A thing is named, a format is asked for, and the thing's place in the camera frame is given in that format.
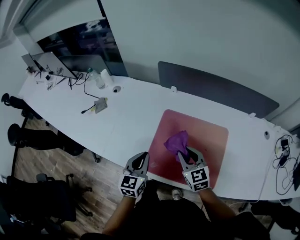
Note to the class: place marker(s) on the person's right forearm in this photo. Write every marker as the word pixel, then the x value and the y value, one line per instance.
pixel 214 204

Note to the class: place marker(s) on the white divider clip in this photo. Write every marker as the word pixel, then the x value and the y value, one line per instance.
pixel 173 89
pixel 252 115

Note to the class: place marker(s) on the black pen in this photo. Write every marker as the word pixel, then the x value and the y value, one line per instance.
pixel 69 84

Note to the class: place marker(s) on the black office chair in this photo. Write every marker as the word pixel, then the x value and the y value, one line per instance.
pixel 42 140
pixel 21 105
pixel 37 199
pixel 279 215

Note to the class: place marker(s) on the person's black clothing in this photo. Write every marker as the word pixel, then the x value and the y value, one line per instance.
pixel 173 218

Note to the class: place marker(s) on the dark glass window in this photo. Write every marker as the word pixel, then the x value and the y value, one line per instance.
pixel 93 39

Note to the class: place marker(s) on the white paper roll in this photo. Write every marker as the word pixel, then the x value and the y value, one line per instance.
pixel 106 77

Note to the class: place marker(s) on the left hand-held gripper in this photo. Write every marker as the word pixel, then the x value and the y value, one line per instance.
pixel 131 184

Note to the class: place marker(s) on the purple cloth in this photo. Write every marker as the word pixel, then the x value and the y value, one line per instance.
pixel 177 141

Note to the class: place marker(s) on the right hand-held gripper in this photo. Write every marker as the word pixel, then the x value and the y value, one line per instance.
pixel 199 178

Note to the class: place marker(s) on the pink mouse pad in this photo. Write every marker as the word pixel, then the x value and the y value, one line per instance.
pixel 206 143

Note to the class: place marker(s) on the clear plastic bottle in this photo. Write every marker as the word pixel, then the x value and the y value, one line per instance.
pixel 98 78

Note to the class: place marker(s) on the dark grey desk divider panel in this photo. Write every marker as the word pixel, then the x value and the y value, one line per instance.
pixel 211 86

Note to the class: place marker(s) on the person's left forearm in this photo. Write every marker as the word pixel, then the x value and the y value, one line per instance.
pixel 122 215

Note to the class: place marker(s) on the person's grey shoe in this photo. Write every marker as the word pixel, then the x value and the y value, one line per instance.
pixel 177 194

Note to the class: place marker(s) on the black thin panel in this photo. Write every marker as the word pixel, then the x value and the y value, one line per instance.
pixel 31 61

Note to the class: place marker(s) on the small grey box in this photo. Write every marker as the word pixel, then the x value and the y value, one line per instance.
pixel 101 105

